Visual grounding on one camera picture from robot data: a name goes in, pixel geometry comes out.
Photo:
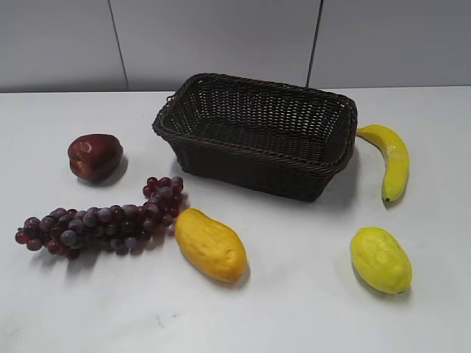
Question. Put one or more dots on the purple grape bunch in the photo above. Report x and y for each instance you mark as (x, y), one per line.
(117, 228)

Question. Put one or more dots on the dark brown woven basket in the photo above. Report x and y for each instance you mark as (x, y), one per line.
(271, 137)

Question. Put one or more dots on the orange yellow mango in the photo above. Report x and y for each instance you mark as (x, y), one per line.
(209, 245)

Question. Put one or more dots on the dark red apple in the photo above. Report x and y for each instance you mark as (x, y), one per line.
(94, 157)

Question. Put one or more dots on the yellow banana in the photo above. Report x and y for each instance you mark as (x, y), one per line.
(396, 158)

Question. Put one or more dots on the yellow lemon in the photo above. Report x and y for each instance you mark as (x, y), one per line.
(381, 261)

